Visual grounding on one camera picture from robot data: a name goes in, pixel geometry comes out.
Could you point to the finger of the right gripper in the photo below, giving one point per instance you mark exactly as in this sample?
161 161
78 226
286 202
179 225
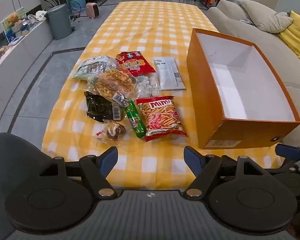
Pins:
288 152

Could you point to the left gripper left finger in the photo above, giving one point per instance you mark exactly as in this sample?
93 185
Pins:
95 170

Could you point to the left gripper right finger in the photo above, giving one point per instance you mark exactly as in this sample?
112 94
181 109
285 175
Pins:
204 168

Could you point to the chocolate pastry clear wrapper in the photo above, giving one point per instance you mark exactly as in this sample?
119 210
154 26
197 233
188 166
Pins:
112 133

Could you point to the dark seaweed snack pack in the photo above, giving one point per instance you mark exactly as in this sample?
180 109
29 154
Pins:
101 109

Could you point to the green candy bar wrapper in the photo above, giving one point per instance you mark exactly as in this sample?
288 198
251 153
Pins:
134 118

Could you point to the Mimi red snack bag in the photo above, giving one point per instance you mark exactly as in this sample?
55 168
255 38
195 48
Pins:
161 117

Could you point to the clear bag fried snacks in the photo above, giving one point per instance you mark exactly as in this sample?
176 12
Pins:
114 85

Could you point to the white sachet packet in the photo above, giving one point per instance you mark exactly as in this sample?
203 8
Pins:
168 73

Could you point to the clear bag white candies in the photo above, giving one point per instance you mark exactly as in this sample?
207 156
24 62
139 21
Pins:
148 86

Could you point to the pale green cookie bag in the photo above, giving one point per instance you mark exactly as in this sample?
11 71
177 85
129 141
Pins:
93 66

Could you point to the red chip bag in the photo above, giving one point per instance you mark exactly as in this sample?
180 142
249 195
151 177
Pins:
135 63

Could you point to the orange cardboard box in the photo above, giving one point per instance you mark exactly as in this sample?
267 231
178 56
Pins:
239 99

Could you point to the beige sofa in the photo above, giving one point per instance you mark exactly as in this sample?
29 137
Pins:
231 19

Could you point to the yellow cushion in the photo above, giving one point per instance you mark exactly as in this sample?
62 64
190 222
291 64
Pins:
291 35

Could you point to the white tv console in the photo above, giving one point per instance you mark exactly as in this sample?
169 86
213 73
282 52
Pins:
19 58

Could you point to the beige cushion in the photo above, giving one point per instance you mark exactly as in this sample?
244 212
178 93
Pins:
265 18

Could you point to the grey-green trash bin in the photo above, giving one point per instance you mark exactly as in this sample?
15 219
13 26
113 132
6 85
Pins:
58 18

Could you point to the pink small heater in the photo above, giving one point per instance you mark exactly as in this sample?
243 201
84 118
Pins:
92 10

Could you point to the teddy bear picture box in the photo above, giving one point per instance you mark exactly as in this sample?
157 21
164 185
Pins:
15 25

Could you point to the blue water jug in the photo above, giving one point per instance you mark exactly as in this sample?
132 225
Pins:
76 6

